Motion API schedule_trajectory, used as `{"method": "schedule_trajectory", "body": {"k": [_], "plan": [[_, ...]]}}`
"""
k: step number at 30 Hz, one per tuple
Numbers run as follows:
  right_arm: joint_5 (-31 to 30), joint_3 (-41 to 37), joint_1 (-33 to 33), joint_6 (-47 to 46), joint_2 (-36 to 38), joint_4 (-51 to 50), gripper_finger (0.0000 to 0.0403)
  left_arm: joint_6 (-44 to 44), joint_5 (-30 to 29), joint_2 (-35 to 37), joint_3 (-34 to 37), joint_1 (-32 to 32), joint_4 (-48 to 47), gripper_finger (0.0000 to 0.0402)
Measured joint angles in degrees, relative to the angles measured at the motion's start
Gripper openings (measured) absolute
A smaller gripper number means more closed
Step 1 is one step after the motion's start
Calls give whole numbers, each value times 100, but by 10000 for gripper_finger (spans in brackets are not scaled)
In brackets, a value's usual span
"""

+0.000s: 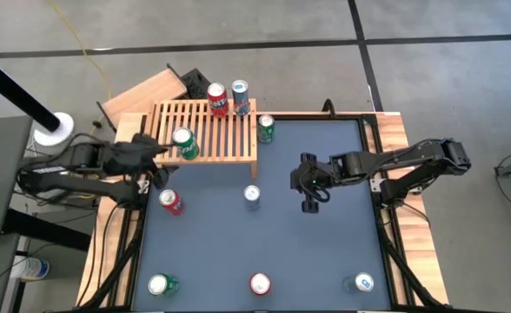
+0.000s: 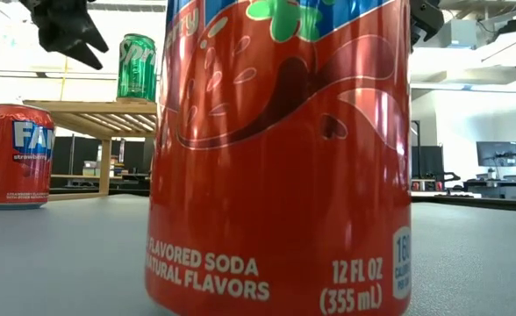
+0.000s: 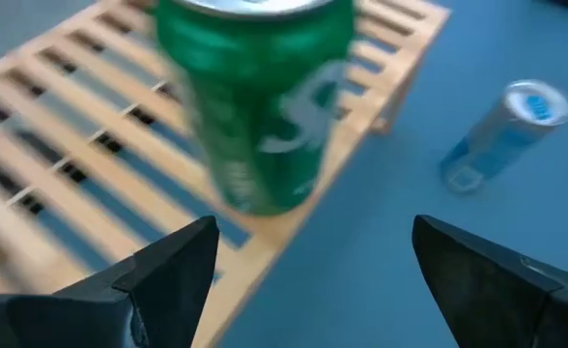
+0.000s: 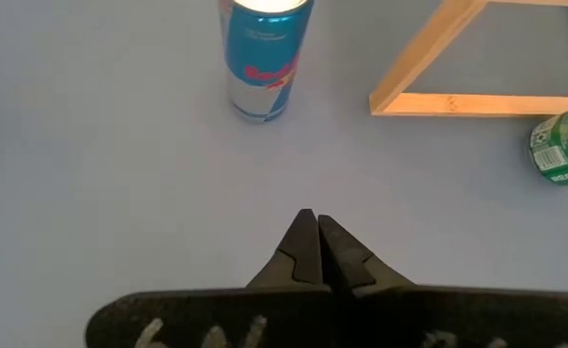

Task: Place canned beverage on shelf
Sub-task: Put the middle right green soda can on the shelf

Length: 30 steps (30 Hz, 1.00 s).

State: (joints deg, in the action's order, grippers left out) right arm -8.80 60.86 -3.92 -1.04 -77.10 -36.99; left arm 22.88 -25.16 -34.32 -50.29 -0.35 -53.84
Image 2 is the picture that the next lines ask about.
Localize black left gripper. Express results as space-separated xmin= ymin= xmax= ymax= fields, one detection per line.
xmin=18 ymin=0 xmax=110 ymax=71

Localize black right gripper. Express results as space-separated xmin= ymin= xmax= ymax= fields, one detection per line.
xmin=410 ymin=0 xmax=446 ymax=48

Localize green Sprite can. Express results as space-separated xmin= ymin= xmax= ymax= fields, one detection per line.
xmin=116 ymin=33 xmax=158 ymax=104

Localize red Fanta strawberry can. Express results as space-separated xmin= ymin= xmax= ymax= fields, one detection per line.
xmin=0 ymin=104 xmax=56 ymax=211
xmin=145 ymin=0 xmax=413 ymax=316

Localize wooden slatted shelf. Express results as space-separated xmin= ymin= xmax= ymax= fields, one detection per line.
xmin=23 ymin=99 xmax=160 ymax=202

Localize black partition panel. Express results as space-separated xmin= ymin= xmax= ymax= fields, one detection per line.
xmin=50 ymin=135 xmax=156 ymax=176

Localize stacked boxes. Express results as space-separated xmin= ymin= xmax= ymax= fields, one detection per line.
xmin=82 ymin=152 xmax=130 ymax=178

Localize black screen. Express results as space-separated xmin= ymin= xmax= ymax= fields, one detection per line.
xmin=411 ymin=145 xmax=445 ymax=179

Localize computer monitor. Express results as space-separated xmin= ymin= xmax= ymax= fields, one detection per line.
xmin=476 ymin=140 xmax=516 ymax=169

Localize yellow cable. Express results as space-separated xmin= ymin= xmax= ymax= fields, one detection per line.
xmin=60 ymin=56 xmax=71 ymax=101

